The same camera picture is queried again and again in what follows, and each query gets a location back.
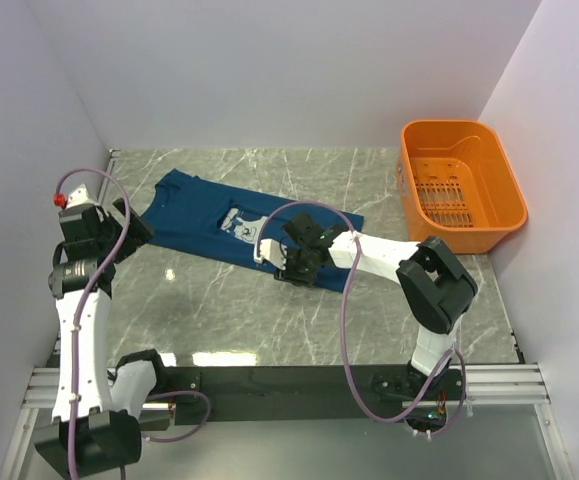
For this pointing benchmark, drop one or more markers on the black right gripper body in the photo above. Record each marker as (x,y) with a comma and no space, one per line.
(300,270)

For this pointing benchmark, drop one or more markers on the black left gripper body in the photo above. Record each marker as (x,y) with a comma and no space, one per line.
(136,235)

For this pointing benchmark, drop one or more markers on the blue t shirt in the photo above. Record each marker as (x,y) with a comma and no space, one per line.
(221,222)

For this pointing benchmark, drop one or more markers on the orange plastic basket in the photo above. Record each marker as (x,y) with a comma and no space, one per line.
(455,183)

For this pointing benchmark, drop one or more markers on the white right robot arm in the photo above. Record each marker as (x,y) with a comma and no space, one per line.
(436,285)

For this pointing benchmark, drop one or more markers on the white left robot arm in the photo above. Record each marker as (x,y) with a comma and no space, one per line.
(95,418)

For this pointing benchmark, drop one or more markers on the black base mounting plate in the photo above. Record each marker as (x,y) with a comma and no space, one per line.
(275,393)

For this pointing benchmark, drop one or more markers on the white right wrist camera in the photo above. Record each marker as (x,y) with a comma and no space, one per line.
(271,251)

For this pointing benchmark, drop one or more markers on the aluminium frame rail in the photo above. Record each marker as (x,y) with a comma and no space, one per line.
(504,384)

